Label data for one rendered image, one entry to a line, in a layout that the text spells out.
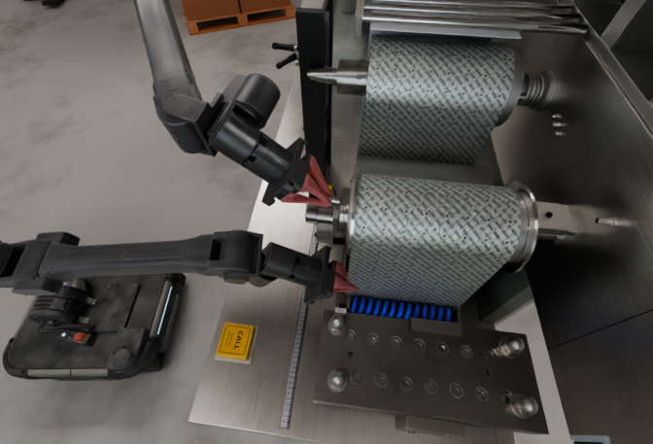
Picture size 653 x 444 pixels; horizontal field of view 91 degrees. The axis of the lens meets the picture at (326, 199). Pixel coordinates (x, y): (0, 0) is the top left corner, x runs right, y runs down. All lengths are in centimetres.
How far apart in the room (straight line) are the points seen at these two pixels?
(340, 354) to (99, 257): 46
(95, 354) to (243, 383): 104
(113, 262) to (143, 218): 166
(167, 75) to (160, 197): 187
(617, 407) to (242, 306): 69
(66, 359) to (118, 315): 23
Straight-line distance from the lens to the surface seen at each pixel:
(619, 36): 63
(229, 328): 82
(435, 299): 71
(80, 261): 71
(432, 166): 65
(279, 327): 83
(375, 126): 63
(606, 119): 59
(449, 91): 60
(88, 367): 176
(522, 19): 68
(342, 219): 50
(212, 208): 218
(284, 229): 93
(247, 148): 45
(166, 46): 60
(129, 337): 166
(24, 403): 217
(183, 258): 60
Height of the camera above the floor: 169
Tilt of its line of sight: 54 degrees down
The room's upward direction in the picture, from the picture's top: straight up
